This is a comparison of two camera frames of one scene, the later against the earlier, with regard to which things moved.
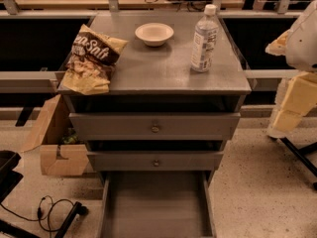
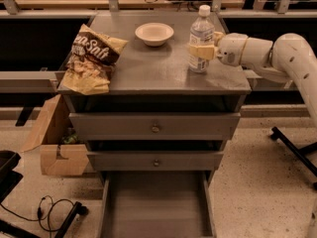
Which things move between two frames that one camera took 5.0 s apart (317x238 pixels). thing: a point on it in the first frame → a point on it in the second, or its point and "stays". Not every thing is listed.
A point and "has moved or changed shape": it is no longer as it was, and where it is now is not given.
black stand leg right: [301, 153] stays
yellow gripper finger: [278, 46] → [202, 52]
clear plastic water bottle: [204, 41] has moved or changed shape
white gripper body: [303, 47] → [230, 49]
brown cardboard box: [54, 139] stays
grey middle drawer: [156, 161] stays
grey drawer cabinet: [160, 119] stays
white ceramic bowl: [155, 34] stays
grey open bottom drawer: [161, 203] stays
